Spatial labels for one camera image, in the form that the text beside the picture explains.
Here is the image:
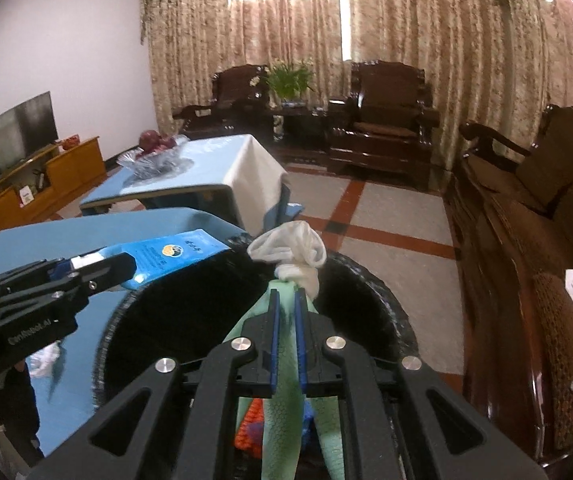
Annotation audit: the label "orange foam fruit net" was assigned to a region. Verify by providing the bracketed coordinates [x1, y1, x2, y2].
[234, 398, 265, 458]

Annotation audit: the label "blue sachet packet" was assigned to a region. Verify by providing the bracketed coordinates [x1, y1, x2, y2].
[70, 229, 229, 290]

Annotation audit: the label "white tissue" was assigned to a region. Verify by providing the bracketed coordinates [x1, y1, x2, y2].
[247, 220, 327, 300]

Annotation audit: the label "blue plastic bag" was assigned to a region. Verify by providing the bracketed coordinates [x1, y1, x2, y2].
[301, 399, 315, 450]

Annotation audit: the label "black lined trash bin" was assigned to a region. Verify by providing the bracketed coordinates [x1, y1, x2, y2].
[91, 246, 420, 480]

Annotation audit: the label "wooden tv cabinet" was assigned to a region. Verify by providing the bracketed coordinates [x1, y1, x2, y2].
[0, 138, 108, 231]

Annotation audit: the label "red ornament on cabinet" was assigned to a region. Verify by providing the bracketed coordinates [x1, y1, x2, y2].
[62, 134, 80, 151]

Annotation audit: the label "flat screen television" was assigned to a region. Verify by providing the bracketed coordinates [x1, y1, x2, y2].
[0, 91, 59, 177]

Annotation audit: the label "glass fruit bowl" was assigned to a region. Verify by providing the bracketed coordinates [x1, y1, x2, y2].
[117, 136, 193, 180]

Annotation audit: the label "red apples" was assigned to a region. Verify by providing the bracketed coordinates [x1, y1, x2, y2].
[138, 130, 177, 154]

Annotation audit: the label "far blue tablecloth table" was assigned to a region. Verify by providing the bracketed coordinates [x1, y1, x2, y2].
[80, 134, 303, 235]

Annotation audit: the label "left dark wooden armchair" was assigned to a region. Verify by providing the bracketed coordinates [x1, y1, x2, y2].
[172, 64, 272, 140]

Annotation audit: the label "dark wooden armchair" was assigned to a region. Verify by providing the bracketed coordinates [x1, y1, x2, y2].
[326, 60, 440, 191]
[172, 64, 272, 140]

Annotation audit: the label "dark wooden sofa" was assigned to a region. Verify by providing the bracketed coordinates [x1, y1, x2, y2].
[446, 105, 573, 476]

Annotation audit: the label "dark wooden side table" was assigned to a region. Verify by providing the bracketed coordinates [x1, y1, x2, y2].
[269, 106, 329, 166]

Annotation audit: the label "potted green plant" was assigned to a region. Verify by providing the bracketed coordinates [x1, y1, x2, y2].
[250, 60, 313, 107]

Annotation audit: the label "right dark wooden armchair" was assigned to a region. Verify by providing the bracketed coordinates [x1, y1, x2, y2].
[326, 60, 440, 191]

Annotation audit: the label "floral beige curtains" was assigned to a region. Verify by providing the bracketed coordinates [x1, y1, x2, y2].
[140, 0, 573, 165]

